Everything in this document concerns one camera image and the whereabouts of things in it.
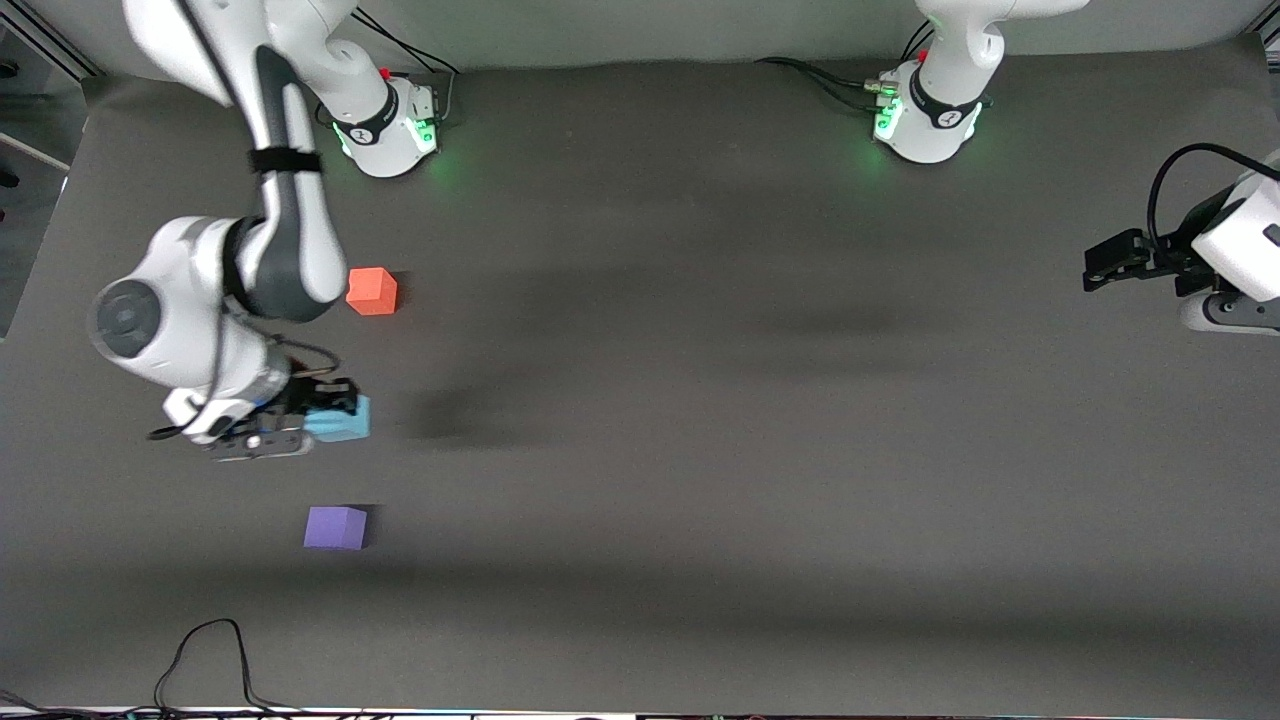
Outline black right arm base cables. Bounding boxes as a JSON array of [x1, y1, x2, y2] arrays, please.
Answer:
[[350, 8, 467, 127]]

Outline black velcro strap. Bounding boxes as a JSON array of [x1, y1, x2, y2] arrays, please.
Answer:
[[247, 147, 324, 177]]

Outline thin black looped cable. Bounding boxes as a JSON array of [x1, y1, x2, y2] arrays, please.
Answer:
[[0, 617, 301, 720]]

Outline black left arm base cables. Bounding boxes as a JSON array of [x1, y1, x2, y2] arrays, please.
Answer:
[[754, 20, 937, 113]]

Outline orange foam block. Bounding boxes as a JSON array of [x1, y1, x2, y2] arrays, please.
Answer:
[[345, 267, 399, 317]]

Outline light blue foam block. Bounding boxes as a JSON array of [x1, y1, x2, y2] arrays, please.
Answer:
[[304, 394, 372, 444]]

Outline aluminium frame bar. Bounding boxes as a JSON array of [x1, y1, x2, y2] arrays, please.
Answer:
[[0, 0, 104, 83]]

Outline black arm base cables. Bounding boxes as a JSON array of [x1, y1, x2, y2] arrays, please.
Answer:
[[350, 8, 467, 127], [754, 20, 937, 113]]

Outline purple foam block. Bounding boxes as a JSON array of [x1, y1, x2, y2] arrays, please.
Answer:
[[303, 505, 369, 552]]

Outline dark grey table mat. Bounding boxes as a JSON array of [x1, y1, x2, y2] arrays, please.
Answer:
[[0, 35, 1280, 717]]

